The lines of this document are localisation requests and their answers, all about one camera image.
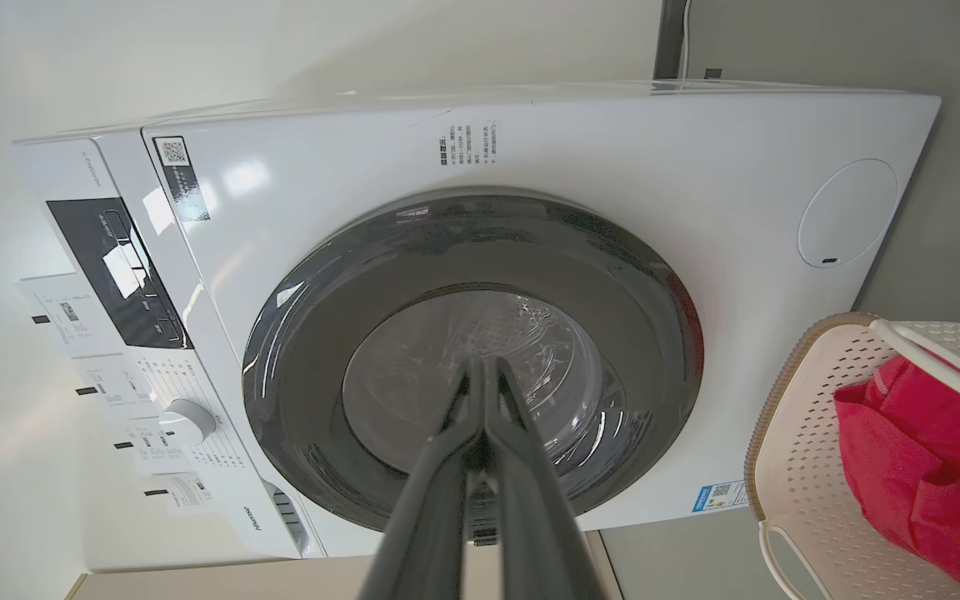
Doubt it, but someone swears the black washer display panel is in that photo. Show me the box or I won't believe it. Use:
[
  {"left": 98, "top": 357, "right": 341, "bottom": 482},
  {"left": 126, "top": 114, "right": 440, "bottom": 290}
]
[{"left": 47, "top": 197, "right": 194, "bottom": 351}]

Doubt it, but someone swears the red garment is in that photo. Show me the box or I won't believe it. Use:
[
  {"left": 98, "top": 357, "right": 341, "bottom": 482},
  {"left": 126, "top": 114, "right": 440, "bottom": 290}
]
[{"left": 832, "top": 354, "right": 960, "bottom": 597}]

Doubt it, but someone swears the white paper note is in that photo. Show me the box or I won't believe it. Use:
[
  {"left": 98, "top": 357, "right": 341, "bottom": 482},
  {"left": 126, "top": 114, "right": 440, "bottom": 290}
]
[
  {"left": 17, "top": 273, "right": 124, "bottom": 359},
  {"left": 72, "top": 354, "right": 156, "bottom": 418},
  {"left": 113, "top": 417, "right": 191, "bottom": 476},
  {"left": 145, "top": 472, "right": 216, "bottom": 514}
]

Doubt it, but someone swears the round white filter cover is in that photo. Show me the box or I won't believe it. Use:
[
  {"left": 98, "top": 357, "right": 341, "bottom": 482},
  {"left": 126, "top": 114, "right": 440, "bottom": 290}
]
[{"left": 797, "top": 158, "right": 899, "bottom": 269}]

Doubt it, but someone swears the white front-load washing machine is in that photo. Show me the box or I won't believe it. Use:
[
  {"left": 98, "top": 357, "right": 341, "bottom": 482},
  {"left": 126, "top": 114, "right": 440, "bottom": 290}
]
[{"left": 12, "top": 79, "right": 942, "bottom": 561}]

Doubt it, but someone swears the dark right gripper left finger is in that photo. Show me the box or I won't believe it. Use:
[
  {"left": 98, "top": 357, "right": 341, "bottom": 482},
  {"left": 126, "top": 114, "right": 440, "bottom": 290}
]
[{"left": 359, "top": 358, "right": 486, "bottom": 600}]

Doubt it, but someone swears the white washer control knob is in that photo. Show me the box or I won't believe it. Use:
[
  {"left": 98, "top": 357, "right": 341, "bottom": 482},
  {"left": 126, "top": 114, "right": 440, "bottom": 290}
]
[{"left": 158, "top": 398, "right": 218, "bottom": 447}]

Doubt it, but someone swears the printed caution text label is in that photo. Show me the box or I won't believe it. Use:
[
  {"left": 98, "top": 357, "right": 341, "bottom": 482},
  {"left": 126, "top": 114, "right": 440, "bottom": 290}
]
[{"left": 438, "top": 123, "right": 499, "bottom": 168}]

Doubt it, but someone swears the round dark glass washer door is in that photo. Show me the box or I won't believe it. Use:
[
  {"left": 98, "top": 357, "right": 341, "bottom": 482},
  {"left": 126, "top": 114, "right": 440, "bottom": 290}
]
[{"left": 242, "top": 187, "right": 704, "bottom": 534}]

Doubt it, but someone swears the black QR code sticker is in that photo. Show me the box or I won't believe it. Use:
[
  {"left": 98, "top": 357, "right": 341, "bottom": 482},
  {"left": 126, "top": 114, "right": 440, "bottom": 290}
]
[{"left": 152, "top": 136, "right": 211, "bottom": 223}]

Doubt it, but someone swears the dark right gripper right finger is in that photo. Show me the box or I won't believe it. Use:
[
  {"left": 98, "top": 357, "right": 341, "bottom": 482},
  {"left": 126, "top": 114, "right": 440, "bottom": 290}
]
[{"left": 486, "top": 357, "right": 606, "bottom": 600}]

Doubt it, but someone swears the thin white cable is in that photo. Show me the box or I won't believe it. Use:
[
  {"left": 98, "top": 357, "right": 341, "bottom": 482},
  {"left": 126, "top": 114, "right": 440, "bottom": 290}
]
[{"left": 678, "top": 0, "right": 693, "bottom": 81}]

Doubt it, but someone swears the white perforated laundry basket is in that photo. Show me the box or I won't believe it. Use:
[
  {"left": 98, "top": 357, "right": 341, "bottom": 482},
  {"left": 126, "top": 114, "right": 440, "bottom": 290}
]
[{"left": 745, "top": 312, "right": 960, "bottom": 600}]

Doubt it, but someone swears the blue energy label sticker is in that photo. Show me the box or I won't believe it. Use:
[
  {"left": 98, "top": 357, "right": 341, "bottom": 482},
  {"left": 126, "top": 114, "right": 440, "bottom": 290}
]
[{"left": 691, "top": 479, "right": 749, "bottom": 513}]

